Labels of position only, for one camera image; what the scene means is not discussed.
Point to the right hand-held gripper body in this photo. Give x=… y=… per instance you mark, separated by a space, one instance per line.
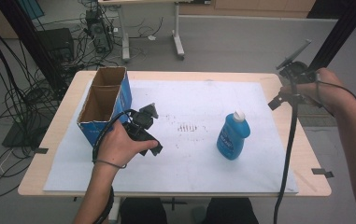
x=298 y=73

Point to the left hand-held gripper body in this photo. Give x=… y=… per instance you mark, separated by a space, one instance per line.
x=141 y=119

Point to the blue cardboard box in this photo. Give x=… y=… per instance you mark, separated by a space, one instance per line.
x=104 y=102

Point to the blue bottle with white cap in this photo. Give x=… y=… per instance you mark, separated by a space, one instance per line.
x=232 y=137

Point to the person's left hand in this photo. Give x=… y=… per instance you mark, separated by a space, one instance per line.
x=119 y=146

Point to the person's right hand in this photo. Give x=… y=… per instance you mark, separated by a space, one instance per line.
x=331 y=91

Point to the white paper mat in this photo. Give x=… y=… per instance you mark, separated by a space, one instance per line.
x=191 y=168

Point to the person's left leg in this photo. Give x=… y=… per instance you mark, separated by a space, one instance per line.
x=143 y=213

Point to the person's leg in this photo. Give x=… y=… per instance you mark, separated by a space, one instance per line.
x=231 y=213
x=143 y=213

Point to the wooden cabinet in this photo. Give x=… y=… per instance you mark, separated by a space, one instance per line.
x=247 y=7

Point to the black tape piece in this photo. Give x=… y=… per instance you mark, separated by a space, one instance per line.
x=41 y=151
x=322 y=172

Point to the person's right leg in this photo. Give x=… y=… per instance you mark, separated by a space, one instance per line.
x=231 y=213

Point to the black computer tower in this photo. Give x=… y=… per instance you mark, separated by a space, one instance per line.
x=99 y=31

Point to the black equipment case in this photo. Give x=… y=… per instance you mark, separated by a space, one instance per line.
x=56 y=43

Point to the teal panel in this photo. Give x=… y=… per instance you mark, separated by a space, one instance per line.
x=31 y=7

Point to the black metal stand post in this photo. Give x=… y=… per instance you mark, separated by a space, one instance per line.
x=31 y=40
x=337 y=34

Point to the white desk frame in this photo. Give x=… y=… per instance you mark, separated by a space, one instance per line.
x=125 y=40

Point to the black floor base plate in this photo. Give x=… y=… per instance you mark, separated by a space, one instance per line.
x=20 y=137

